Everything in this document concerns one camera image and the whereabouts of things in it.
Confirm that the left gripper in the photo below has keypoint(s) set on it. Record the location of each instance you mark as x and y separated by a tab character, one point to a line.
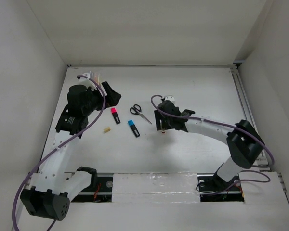
112	97

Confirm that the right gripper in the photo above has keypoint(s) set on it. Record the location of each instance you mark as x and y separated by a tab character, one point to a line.
159	116

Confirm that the pink clear pen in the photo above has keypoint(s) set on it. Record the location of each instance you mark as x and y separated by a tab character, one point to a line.
96	77

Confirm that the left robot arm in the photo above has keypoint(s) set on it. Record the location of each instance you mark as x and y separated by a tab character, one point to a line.
52	191

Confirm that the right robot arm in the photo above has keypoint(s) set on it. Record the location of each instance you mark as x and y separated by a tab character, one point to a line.
243	142

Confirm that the blue cap black highlighter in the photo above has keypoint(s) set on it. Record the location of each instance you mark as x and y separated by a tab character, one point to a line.
133	128

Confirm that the pink cap black highlighter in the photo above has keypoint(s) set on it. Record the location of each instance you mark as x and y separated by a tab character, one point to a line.
115	115

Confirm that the beige eraser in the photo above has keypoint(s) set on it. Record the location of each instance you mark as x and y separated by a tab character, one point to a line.
107	129

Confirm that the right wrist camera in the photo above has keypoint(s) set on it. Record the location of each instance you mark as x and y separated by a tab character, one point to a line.
170	98

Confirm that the black handled scissors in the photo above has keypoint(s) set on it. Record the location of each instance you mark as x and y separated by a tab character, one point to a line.
137	110

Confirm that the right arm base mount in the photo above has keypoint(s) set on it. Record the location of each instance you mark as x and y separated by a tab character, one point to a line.
213	189

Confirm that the aluminium frame rail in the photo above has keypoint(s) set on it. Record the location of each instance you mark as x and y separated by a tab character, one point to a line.
262	159

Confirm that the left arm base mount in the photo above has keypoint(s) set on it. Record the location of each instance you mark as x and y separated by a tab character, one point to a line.
100	189

